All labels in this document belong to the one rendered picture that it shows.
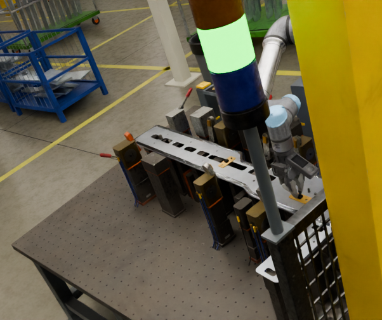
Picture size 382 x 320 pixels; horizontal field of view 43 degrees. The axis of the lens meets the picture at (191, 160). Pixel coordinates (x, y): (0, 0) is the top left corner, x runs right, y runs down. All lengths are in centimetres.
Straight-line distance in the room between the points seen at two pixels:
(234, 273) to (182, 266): 25
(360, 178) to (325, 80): 17
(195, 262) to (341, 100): 152
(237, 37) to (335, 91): 18
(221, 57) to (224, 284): 146
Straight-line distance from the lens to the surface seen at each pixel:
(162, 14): 583
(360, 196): 84
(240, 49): 66
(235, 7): 65
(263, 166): 77
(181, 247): 227
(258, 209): 176
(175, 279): 212
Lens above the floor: 211
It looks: 29 degrees down
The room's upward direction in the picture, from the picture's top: 20 degrees counter-clockwise
